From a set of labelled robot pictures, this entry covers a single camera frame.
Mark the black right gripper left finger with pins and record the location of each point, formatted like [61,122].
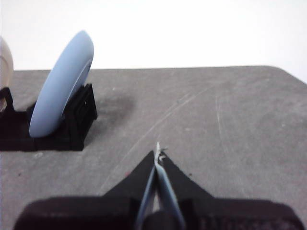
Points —
[136,182]

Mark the cream white plate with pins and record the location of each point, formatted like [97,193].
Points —
[6,62]

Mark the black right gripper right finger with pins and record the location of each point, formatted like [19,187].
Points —
[177,182]

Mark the black plate rack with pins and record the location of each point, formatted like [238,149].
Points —
[79,124]

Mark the blue plate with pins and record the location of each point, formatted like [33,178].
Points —
[60,91]

